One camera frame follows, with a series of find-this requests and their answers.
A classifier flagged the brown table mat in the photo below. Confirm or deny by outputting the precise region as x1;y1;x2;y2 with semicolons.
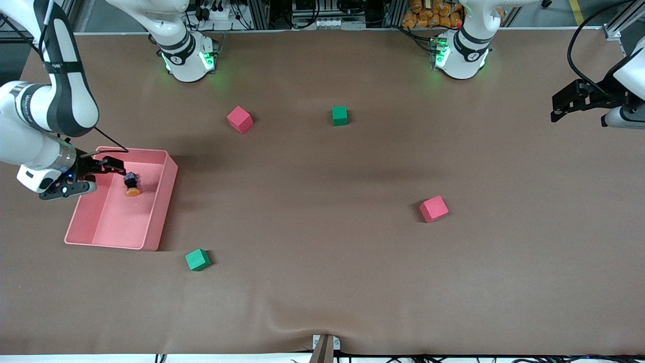
0;28;645;356

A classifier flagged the aluminium frame profile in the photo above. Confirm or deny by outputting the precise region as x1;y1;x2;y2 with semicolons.
602;0;645;41
0;0;76;41

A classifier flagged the pink plastic bin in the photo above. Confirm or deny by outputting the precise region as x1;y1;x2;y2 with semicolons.
64;146;178;252

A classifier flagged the orange packet pile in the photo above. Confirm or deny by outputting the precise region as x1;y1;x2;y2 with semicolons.
402;0;464;29

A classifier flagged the camera mount post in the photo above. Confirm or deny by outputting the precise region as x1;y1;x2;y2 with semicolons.
310;334;341;363

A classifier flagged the red foam cube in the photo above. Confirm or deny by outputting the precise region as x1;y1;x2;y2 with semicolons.
226;106;254;135
419;196;449;223

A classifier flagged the white power strip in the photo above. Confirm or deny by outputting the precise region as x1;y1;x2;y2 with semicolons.
199;4;237;22

